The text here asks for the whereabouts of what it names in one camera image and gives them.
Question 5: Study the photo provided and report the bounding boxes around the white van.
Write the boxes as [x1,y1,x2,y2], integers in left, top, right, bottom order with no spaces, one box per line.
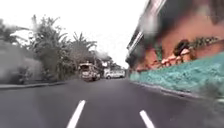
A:
[103,68,127,80]

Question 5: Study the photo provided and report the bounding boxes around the vehicle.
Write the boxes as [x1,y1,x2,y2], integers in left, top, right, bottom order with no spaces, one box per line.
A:
[78,62,102,82]

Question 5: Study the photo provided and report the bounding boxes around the grey asphalt road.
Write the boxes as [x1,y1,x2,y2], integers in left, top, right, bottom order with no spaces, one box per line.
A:
[0,77,224,128]

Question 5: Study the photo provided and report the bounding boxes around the row of leafy trees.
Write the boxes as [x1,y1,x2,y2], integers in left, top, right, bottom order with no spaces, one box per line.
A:
[0,14,116,83]

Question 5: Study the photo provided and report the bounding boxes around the robot's own part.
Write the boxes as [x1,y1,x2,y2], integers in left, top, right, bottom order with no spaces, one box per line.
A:
[138,109,156,128]
[66,99,87,128]

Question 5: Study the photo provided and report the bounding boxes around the row of plant pots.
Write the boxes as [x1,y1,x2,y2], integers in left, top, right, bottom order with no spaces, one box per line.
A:
[135,35,224,72]

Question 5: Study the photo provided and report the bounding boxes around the red building with balcony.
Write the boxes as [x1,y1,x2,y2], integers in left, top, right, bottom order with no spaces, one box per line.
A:
[125,0,224,72]

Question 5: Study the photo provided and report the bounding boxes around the grey kerb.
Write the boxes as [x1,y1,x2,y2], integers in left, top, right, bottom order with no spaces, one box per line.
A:
[0,80,69,91]

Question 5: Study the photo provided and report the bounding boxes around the teal stone wall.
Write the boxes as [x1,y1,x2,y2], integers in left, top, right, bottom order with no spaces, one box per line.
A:
[129,52,224,98]

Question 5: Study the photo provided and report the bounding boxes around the grey overgrown wall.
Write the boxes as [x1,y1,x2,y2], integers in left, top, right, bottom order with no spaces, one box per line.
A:
[0,39,44,86]

